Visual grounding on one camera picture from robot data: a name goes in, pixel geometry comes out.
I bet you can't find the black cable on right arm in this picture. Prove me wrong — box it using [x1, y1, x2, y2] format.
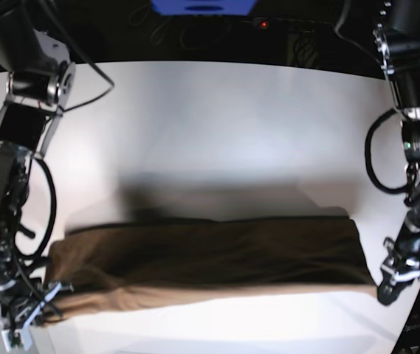
[13, 156, 58, 259]

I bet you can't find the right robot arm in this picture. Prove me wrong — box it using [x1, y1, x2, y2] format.
[0, 1, 75, 334]

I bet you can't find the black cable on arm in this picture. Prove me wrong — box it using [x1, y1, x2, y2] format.
[13, 156, 58, 259]
[365, 108, 408, 195]

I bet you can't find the blue plastic bin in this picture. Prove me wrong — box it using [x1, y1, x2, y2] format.
[151, 0, 257, 15]

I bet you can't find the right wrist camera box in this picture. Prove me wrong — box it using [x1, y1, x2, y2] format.
[1, 327, 33, 353]

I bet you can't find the brown t-shirt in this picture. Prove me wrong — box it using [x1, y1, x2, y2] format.
[44, 217, 376, 325]

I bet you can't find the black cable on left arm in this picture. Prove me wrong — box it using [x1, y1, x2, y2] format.
[365, 108, 408, 195]

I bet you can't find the power strip with red light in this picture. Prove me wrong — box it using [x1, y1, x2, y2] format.
[251, 17, 331, 30]

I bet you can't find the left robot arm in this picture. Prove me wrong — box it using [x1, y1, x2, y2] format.
[364, 1, 420, 306]

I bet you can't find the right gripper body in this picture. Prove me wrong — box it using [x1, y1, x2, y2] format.
[0, 274, 73, 332]

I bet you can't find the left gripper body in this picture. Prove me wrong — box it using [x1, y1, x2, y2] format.
[377, 237, 420, 305]

